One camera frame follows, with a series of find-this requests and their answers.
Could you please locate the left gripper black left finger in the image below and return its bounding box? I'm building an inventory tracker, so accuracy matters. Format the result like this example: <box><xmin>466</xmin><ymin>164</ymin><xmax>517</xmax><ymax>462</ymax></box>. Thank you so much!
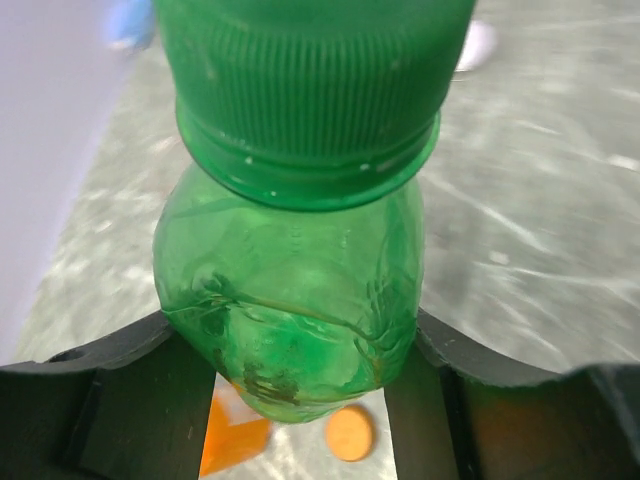
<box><xmin>1</xmin><ymin>312</ymin><xmax>215</xmax><ymax>479</ymax></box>

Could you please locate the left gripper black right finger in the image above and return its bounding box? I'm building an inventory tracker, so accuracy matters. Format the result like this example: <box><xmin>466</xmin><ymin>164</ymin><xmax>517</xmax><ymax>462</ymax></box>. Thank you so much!
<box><xmin>384</xmin><ymin>312</ymin><xmax>639</xmax><ymax>480</ymax></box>

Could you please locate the green plastic bottle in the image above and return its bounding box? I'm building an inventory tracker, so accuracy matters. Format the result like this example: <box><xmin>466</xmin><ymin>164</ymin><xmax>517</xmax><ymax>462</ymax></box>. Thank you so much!
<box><xmin>151</xmin><ymin>107</ymin><xmax>442</xmax><ymax>426</ymax></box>

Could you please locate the green bottle cap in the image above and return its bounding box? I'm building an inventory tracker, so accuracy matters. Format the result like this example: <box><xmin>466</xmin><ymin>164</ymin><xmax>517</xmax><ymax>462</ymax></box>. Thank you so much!
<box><xmin>154</xmin><ymin>1</ymin><xmax>474</xmax><ymax>164</ymax></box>

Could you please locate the orange juice bottle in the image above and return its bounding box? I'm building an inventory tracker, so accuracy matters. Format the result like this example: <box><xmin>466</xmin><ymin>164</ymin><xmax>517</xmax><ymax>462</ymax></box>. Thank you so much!
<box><xmin>199</xmin><ymin>387</ymin><xmax>272</xmax><ymax>477</ymax></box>

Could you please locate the orange bottle cap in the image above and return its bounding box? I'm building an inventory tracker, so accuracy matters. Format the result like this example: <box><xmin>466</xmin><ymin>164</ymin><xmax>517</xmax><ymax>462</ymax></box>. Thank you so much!
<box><xmin>325</xmin><ymin>404</ymin><xmax>376</xmax><ymax>462</ymax></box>

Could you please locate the blue tissue pack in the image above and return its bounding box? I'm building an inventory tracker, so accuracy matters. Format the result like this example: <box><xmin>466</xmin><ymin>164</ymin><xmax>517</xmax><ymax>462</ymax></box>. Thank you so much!
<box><xmin>106</xmin><ymin>0</ymin><xmax>155</xmax><ymax>52</ymax></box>

